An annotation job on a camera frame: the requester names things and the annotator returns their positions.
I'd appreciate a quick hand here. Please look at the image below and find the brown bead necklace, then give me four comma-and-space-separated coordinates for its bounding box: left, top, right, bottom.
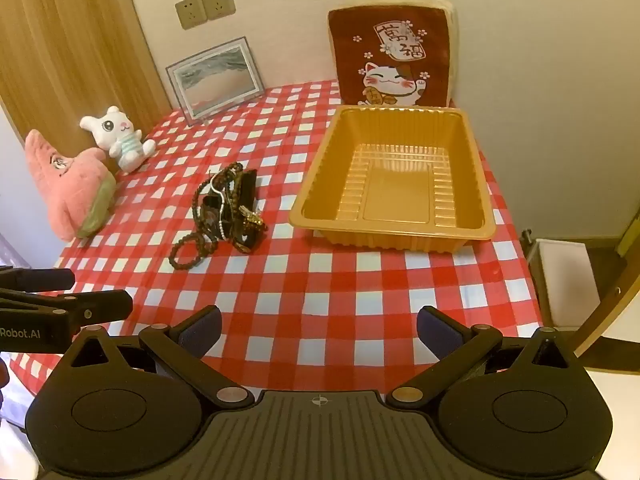
168, 162, 246, 271

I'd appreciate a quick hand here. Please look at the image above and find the black strap bracelet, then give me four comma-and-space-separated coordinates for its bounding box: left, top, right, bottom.
201, 199, 236, 237

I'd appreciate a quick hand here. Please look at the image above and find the white box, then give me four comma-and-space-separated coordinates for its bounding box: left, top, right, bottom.
530, 239, 603, 331

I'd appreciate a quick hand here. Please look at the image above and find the beige wall socket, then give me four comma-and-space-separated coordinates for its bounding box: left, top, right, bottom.
201, 0, 236, 20
175, 0, 206, 30

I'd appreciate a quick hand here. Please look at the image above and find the wooden wardrobe panel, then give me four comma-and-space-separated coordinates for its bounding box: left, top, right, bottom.
0, 0, 173, 146

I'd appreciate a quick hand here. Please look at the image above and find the gold charm bracelet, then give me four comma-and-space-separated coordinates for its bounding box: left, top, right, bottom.
239, 205, 267, 232

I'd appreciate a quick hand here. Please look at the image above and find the pink starfish plush toy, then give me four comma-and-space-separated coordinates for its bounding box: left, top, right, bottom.
25, 129, 118, 242

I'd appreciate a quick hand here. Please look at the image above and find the yellow plastic tray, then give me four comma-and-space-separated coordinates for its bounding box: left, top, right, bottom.
288, 105, 497, 253

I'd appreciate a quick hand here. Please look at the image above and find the red white checkered tablecloth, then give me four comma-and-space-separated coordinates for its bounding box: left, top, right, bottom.
10, 79, 543, 396

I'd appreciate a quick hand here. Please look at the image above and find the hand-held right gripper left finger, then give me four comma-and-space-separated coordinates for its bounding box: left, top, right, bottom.
62, 305, 256, 411

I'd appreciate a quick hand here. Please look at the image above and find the white bunny plush toy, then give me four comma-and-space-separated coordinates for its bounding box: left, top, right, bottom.
80, 106, 158, 175

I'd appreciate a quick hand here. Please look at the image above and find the red cat print cushion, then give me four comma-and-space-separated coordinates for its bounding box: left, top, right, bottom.
327, 0, 458, 109

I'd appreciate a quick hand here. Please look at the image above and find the wooden chair white backrest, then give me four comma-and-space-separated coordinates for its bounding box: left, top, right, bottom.
575, 237, 640, 373

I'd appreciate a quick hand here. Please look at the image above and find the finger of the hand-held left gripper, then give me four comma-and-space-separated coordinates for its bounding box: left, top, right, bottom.
0, 267, 76, 292
0, 289, 133, 334

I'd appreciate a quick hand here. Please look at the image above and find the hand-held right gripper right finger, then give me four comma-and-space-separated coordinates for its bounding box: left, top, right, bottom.
385, 305, 581, 408

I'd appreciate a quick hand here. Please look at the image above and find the silver picture frame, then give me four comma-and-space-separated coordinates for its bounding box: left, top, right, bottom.
166, 36, 265, 127

